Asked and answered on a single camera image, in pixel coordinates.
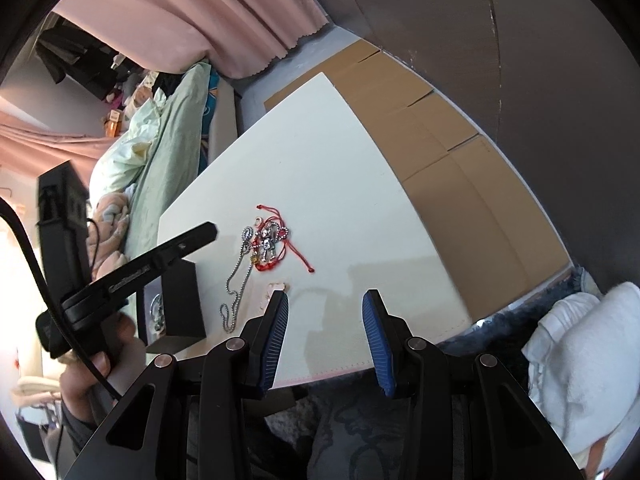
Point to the bed with green sheet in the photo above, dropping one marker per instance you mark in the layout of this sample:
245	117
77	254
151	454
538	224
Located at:
170	150

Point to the hanging dark clothes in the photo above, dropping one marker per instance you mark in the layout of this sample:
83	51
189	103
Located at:
80	60

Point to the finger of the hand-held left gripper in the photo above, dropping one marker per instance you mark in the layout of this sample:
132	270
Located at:
180	247

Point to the small pink trinket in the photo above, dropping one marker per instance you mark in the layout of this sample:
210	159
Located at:
277	288

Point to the white table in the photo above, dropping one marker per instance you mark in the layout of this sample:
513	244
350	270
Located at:
320	160

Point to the light green duvet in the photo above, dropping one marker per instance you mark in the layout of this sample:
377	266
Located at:
130	155

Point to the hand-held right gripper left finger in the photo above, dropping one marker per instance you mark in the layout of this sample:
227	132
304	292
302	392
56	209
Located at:
270	350

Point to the person's left hand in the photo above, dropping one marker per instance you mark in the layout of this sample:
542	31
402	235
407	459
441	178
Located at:
85	385

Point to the orange box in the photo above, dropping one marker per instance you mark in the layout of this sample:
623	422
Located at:
113	124

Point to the pink fleece blanket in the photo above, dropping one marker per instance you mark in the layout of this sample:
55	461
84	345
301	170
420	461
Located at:
107	220

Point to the brown wardrobe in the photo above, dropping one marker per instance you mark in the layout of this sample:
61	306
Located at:
500	35

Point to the black jewelry box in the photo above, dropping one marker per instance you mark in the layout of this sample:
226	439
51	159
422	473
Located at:
182	300

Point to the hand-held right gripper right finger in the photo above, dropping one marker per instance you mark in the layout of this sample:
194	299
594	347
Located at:
377	350

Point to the pile of toys and clothes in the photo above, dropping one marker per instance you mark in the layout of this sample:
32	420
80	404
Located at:
140	90

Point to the flattened cardboard sheets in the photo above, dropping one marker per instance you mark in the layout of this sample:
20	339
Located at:
475	210

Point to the pink curtain with scalloped hem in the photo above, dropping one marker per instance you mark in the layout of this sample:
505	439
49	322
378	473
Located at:
175	10

